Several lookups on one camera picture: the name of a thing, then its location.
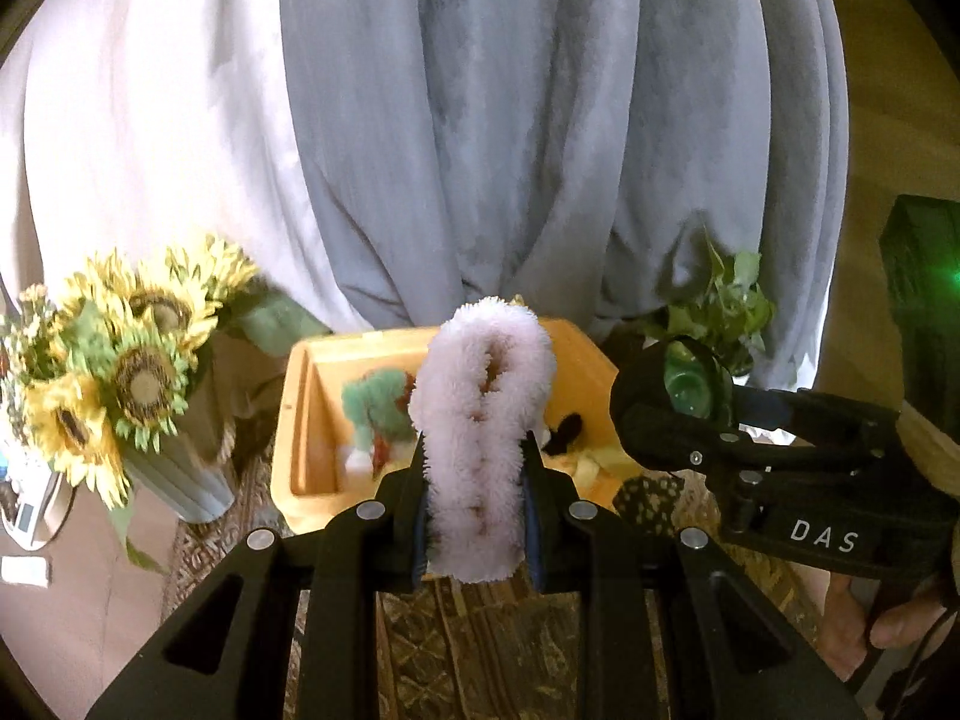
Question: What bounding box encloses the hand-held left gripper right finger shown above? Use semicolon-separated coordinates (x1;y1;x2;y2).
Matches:
523;439;863;720

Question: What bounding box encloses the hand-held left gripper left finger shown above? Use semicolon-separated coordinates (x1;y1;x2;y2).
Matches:
86;457;433;720

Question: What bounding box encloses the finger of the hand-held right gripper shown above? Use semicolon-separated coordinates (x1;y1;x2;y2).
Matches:
622;403;913;497
731;387;902;437

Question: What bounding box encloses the mouse plush toy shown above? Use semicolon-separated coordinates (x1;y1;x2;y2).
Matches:
536;411;623;500

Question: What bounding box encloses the fluffy pink plush toy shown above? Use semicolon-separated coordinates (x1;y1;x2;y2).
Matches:
409;297;557;586

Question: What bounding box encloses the red and green plush toy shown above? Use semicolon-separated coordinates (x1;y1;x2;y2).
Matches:
341;369;418;470

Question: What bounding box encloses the orange plastic crate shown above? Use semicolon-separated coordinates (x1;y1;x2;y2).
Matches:
271;317;625;535

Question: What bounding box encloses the person's right hand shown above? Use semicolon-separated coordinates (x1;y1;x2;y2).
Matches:
817;576;960;685

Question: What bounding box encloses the patterned brown rug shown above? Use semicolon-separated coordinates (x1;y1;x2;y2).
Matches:
161;457;826;720

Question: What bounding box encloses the green leafy houseplant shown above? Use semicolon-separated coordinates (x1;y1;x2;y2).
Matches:
643;238;778;377

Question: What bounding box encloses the grey ribbed vase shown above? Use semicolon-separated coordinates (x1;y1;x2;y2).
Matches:
120;390;238;526

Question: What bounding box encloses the sunflower bouquet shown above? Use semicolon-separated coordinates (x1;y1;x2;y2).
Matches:
0;235;332;572

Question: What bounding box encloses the beige desk lamp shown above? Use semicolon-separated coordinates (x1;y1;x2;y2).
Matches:
0;465;73;550

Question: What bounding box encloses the grey curtain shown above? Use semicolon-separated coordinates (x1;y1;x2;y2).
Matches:
277;0;850;395

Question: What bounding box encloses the beige curtain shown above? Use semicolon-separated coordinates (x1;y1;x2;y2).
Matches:
0;0;376;338

